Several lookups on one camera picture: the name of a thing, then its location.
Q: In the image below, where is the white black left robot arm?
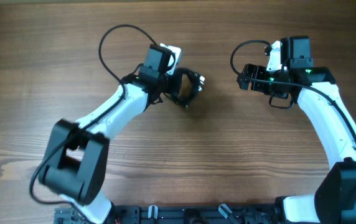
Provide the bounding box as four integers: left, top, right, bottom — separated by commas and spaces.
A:
34, 44, 184, 223

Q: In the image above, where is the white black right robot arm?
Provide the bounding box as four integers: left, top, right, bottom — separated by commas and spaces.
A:
237, 36, 356, 223

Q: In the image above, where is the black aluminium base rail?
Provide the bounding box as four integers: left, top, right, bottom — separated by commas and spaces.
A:
53, 203, 291, 224

